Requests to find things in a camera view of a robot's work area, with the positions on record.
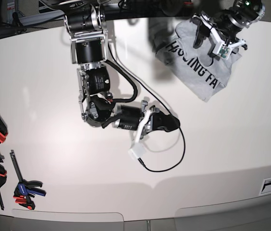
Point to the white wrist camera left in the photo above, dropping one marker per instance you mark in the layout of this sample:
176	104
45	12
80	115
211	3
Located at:
222	51

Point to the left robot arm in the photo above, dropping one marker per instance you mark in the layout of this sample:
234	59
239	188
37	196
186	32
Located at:
243	13

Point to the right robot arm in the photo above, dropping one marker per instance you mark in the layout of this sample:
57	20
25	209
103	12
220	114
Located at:
86	24

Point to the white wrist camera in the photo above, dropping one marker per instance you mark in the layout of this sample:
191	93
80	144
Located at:
222	51
136	151

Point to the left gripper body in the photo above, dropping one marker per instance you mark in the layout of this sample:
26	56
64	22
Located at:
223	35

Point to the grey T-shirt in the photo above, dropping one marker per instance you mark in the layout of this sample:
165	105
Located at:
202	74

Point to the blue bar clamp on table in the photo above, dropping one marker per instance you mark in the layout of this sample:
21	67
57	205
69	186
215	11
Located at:
25	190

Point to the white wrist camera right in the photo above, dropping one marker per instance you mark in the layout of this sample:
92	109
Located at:
136	151

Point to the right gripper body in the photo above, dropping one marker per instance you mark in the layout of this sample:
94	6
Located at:
145	125

